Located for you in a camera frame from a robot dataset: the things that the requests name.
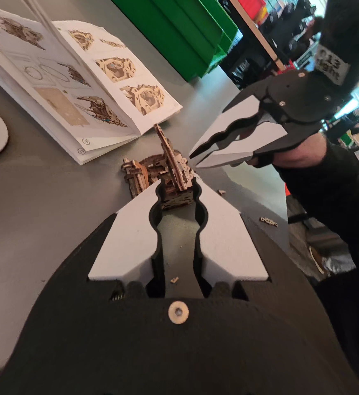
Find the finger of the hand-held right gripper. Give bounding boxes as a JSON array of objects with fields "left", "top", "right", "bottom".
[
  {"left": 195, "top": 121, "right": 289, "bottom": 169},
  {"left": 189, "top": 95, "right": 262, "bottom": 159}
]

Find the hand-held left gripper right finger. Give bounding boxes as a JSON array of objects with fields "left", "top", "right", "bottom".
[{"left": 194, "top": 178, "right": 270, "bottom": 294}]

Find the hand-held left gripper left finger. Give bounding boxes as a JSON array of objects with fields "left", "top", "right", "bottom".
[{"left": 88, "top": 180, "right": 163, "bottom": 282}]

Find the ornamented wooden bumper strip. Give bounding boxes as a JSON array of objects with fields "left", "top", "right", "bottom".
[{"left": 179, "top": 157, "right": 195, "bottom": 183}]

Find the wooden model car chassis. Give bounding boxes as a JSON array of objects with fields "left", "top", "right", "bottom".
[{"left": 121, "top": 123, "right": 198, "bottom": 211}]

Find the person's right forearm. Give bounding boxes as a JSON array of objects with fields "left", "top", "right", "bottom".
[{"left": 274, "top": 142, "right": 359, "bottom": 269}]

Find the wood-edged workbench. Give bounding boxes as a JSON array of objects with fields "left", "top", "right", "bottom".
[{"left": 229, "top": 0, "right": 286, "bottom": 71}]

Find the red plastic bin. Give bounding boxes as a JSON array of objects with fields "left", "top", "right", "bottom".
[{"left": 238, "top": 0, "right": 268, "bottom": 25}]

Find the person's grey shoe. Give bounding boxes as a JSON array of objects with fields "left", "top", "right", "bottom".
[{"left": 309, "top": 245, "right": 357, "bottom": 275}]

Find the green plastic bin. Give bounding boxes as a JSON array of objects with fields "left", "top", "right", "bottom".
[{"left": 111, "top": 0, "right": 239, "bottom": 82}]

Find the white instruction booklet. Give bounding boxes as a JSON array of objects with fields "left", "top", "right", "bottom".
[{"left": 0, "top": 0, "right": 183, "bottom": 165}]

